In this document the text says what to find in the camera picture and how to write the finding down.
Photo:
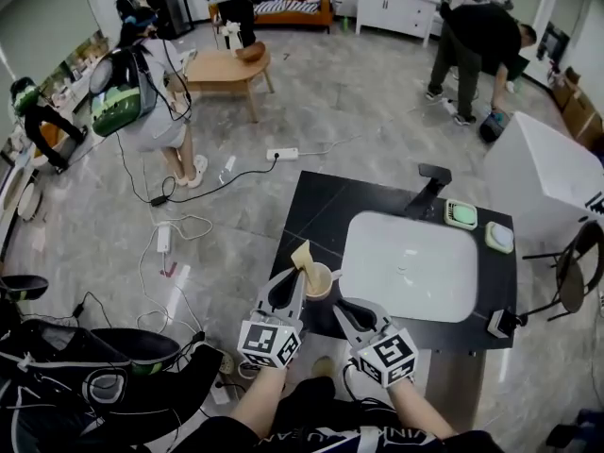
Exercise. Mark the black fabric gear pile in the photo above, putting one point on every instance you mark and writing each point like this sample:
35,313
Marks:
47,394

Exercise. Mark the beige toothpaste tube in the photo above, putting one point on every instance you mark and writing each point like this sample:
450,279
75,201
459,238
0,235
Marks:
302,253

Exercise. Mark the orange sofa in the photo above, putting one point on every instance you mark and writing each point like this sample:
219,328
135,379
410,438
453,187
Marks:
292,17

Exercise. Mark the wooden bowl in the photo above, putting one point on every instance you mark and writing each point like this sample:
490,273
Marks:
251,54

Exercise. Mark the white sink basin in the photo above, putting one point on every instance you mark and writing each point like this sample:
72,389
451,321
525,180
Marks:
410,272

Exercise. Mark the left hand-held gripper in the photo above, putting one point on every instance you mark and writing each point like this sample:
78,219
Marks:
264,340

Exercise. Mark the black mesh waste bin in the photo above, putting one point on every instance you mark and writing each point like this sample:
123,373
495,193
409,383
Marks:
491,130

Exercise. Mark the person's black printed shirt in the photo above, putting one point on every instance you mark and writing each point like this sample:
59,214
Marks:
226,437

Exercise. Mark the black faucet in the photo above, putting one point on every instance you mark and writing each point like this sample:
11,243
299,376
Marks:
427,191

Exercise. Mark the black mini fridge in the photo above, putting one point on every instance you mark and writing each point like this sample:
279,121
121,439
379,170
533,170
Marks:
174,12

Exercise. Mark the white round disc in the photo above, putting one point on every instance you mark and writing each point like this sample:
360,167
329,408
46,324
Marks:
29,201

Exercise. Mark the person's black shorts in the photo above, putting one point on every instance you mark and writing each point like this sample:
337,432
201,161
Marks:
307,404

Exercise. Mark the person's right forearm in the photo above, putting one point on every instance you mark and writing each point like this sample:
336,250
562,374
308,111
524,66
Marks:
420,408

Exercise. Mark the brown cardboard box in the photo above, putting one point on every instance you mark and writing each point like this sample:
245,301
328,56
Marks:
585,121
566,88

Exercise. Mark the person's left forearm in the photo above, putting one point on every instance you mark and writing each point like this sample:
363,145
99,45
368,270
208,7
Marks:
259,399

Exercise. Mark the green soap dish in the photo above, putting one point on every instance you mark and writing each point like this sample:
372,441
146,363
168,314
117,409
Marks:
461,214

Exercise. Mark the person's beige shoe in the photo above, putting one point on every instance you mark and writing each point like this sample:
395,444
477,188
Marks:
323,367

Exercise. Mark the white bathtub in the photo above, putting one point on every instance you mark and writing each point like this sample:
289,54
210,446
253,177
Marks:
542,172

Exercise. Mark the pale blue soap dish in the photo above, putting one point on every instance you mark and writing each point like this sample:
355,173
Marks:
500,237

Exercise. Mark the black green dome backpack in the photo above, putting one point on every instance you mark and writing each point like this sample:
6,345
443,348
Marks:
118,102

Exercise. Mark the wooden coffee table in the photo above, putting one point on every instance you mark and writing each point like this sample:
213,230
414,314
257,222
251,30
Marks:
217,66

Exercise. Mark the white sideboard cabinet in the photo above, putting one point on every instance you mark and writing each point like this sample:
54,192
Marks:
396,7

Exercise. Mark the black round bin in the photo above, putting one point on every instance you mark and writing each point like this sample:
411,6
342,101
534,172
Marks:
23,287

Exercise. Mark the black white soap dispenser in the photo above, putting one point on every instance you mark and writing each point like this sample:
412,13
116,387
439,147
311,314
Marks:
500,323

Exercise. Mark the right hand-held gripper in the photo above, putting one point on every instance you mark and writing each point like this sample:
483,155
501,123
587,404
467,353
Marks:
391,354

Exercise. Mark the black power adapter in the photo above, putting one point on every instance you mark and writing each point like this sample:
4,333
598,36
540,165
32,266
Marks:
157,201
79,308

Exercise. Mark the dark brown cabinet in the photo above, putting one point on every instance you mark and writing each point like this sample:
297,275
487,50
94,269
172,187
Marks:
321,206

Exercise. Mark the white ceramic mug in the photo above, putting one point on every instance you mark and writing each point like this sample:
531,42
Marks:
325,287

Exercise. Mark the white figurine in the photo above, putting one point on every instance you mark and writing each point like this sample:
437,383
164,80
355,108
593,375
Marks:
231,33

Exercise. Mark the dark wicker chair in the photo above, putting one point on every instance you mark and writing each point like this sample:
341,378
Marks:
573,290

